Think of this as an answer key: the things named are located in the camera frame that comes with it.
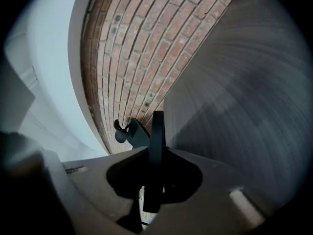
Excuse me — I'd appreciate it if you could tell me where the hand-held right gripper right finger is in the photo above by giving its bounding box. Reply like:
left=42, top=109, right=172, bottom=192
left=154, top=111, right=167, bottom=213

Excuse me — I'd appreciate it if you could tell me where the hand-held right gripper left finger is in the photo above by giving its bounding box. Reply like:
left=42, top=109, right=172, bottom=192
left=143, top=111, right=159, bottom=213

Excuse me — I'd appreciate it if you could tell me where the large grey panel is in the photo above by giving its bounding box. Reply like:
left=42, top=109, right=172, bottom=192
left=163, top=0, right=309, bottom=212

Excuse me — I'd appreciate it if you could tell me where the black wall hook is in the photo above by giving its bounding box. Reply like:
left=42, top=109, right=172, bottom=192
left=113, top=119, right=129, bottom=143

